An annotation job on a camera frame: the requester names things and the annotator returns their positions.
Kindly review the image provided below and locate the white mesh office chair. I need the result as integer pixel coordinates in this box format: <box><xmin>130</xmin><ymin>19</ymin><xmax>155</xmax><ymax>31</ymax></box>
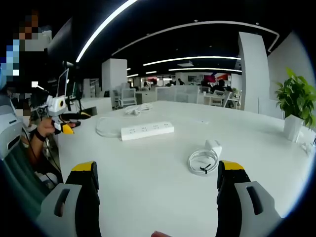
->
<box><xmin>120</xmin><ymin>88</ymin><xmax>138</xmax><ymax>107</ymax></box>

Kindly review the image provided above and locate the white-backed monitor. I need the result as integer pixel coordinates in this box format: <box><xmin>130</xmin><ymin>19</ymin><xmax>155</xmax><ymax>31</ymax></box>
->
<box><xmin>57</xmin><ymin>68</ymin><xmax>70</xmax><ymax>97</ymax></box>

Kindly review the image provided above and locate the white worn device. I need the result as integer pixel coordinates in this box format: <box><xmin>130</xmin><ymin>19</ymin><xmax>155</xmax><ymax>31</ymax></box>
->
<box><xmin>0</xmin><ymin>105</ymin><xmax>25</xmax><ymax>161</ymax></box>

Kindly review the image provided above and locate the white plant pot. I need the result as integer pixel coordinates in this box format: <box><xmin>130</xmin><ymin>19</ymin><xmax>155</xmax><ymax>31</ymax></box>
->
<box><xmin>283</xmin><ymin>114</ymin><xmax>305</xmax><ymax>143</ymax></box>

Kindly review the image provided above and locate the long curved ceiling light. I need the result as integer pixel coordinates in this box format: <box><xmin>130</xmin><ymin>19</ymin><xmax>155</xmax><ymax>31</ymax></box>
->
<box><xmin>75</xmin><ymin>0</ymin><xmax>139</xmax><ymax>63</ymax></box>

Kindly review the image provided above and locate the person's left hand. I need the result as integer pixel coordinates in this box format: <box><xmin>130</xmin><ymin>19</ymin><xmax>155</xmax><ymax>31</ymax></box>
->
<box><xmin>37</xmin><ymin>118</ymin><xmax>56</xmax><ymax>138</ymax></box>

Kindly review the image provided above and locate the black wrist watch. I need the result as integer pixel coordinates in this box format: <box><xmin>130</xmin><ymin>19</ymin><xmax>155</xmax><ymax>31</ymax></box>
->
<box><xmin>34</xmin><ymin>128</ymin><xmax>47</xmax><ymax>142</ymax></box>

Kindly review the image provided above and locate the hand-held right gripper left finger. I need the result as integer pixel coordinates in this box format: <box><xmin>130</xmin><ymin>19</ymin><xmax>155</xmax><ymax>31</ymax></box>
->
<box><xmin>36</xmin><ymin>160</ymin><xmax>101</xmax><ymax>237</ymax></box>

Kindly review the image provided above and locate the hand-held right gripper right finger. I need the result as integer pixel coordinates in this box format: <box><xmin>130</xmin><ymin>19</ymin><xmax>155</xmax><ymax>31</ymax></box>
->
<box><xmin>216</xmin><ymin>159</ymin><xmax>283</xmax><ymax>237</ymax></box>

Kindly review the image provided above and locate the green potted plant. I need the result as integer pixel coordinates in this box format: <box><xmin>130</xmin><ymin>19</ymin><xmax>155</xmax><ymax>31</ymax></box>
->
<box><xmin>275</xmin><ymin>67</ymin><xmax>316</xmax><ymax>131</ymax></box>

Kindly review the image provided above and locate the black object on desk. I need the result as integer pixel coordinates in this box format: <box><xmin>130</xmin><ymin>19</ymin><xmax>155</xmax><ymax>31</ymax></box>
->
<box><xmin>83</xmin><ymin>106</ymin><xmax>98</xmax><ymax>118</ymax></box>

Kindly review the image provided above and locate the white desk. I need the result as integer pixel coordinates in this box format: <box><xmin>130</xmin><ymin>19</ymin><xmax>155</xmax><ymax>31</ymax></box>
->
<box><xmin>56</xmin><ymin>99</ymin><xmax>316</xmax><ymax>237</ymax></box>

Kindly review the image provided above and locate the white power strip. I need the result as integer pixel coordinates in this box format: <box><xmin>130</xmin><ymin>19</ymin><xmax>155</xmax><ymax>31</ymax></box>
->
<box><xmin>120</xmin><ymin>121</ymin><xmax>175</xmax><ymax>142</ymax></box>

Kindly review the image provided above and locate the white cable bundle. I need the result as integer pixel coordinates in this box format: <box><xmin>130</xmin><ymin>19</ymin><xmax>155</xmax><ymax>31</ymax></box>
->
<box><xmin>123</xmin><ymin>103</ymin><xmax>154</xmax><ymax>117</ymax></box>

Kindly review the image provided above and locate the white power strip cable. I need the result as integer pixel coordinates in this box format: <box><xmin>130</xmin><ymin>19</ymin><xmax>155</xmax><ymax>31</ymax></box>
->
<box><xmin>95</xmin><ymin>116</ymin><xmax>139</xmax><ymax>138</ymax></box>

